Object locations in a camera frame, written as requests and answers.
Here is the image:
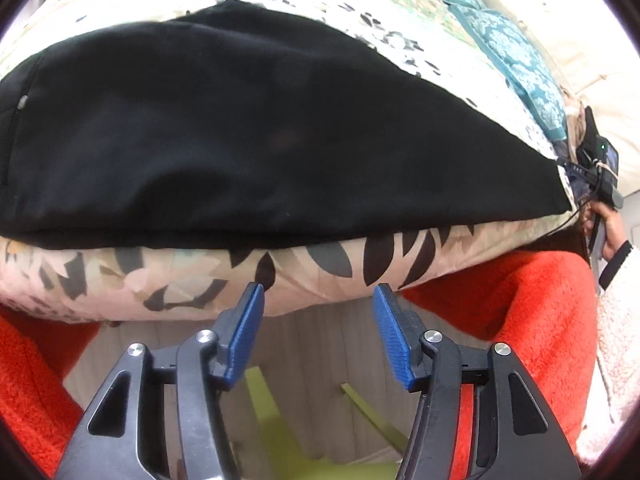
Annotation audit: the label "cream cushion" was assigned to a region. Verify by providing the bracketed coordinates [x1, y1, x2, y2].
[452, 0, 640, 111]

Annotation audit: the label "person's right hand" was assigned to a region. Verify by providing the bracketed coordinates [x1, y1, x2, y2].
[582, 202, 632, 263]

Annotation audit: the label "orange fleece blanket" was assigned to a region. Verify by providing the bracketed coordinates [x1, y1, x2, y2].
[400, 249, 601, 480]

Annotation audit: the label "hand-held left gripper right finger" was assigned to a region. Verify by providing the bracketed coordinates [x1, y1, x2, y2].
[372, 282, 584, 480]

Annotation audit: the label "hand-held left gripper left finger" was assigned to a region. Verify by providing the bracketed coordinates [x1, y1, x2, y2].
[55, 282, 266, 480]

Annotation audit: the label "green stool frame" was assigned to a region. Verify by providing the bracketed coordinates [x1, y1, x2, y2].
[242, 366, 411, 480]

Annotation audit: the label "floral bed sheet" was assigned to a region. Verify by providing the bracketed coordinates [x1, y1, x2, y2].
[0, 0, 581, 323]

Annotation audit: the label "black pants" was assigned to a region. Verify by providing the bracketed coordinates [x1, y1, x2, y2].
[0, 0, 577, 252]

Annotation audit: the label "thin black cable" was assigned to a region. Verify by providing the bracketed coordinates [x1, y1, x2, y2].
[530, 195, 593, 243]

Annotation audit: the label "person's right forearm white sleeve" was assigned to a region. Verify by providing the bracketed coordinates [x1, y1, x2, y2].
[575, 240, 640, 467]

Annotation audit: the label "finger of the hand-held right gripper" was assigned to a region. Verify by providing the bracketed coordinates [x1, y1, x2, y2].
[557, 159, 598, 187]

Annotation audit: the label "teal patterned pillow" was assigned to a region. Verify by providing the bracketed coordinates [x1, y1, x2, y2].
[440, 0, 568, 142]

